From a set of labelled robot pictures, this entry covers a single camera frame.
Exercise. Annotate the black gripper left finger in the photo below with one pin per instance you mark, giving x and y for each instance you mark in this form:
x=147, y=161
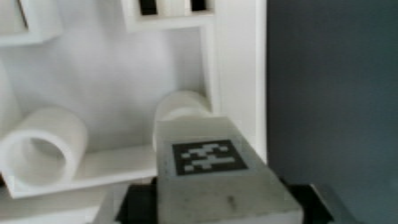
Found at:
x=129, y=206

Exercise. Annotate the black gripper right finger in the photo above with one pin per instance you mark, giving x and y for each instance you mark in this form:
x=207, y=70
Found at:
x=325, y=208

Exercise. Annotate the white tagged leg block front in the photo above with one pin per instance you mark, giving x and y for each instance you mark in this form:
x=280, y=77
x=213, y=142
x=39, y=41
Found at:
x=220, y=188

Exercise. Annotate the white chair seat block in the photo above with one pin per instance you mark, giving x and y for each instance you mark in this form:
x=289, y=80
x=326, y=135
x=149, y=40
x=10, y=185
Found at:
x=115, y=63

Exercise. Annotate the white front fence rail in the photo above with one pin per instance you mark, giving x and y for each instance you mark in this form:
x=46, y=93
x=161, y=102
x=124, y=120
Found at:
x=79, y=207

